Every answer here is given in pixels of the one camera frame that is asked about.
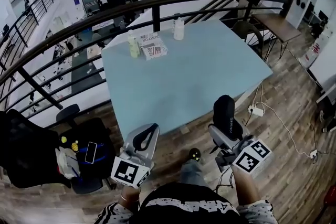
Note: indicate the person's left forearm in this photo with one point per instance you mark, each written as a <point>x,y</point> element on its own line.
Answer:
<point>130,196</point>

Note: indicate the light blue table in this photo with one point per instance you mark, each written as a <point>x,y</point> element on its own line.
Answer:
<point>183,73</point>

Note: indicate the pale green drink bottle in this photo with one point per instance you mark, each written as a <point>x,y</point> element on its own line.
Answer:
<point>133,46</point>

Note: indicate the small yellow ball charm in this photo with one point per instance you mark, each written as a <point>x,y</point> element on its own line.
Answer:
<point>64,139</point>

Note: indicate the red stool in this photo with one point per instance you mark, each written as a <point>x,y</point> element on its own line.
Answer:
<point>331,202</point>

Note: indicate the newspaper print box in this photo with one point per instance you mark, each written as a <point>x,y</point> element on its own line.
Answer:
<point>153,47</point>

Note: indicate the person's black and white top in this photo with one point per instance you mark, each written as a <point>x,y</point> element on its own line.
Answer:
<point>183,209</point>

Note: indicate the white bag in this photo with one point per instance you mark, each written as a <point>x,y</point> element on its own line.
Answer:
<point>64,162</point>

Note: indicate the brown wooden side table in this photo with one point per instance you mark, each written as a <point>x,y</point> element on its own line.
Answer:
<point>278,27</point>

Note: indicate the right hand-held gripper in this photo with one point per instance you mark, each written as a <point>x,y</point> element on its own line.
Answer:
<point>252,157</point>

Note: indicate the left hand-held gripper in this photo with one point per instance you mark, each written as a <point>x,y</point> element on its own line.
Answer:
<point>126,171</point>

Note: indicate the black office chair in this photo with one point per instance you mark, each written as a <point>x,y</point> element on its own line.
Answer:
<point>23,154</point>

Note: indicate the person's jeans leg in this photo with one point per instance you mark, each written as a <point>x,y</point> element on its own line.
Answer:
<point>193,175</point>

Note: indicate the blue wall sign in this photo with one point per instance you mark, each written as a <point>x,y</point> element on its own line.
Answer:
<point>76,1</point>

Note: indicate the black curved railing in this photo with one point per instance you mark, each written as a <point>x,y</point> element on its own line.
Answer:
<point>156,18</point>

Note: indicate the person's black shoe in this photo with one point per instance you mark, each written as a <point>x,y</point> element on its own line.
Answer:
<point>194,154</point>

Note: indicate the black smartphone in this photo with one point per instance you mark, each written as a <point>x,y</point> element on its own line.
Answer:
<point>90,152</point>

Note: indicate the person's right forearm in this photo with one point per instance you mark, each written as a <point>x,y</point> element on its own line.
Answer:
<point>245,189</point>

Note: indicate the small white adapter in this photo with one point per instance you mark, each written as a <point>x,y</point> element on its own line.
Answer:
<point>314,153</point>

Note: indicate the white container with red label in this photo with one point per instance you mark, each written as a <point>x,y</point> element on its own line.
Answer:
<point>313,53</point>

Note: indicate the white power strip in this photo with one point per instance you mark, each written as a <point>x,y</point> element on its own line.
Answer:
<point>256,110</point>

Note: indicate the white water bottle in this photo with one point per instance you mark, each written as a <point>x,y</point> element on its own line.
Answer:
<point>178,30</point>

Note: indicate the long black side railing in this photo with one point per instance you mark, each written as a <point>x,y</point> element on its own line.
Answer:
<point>34,5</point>

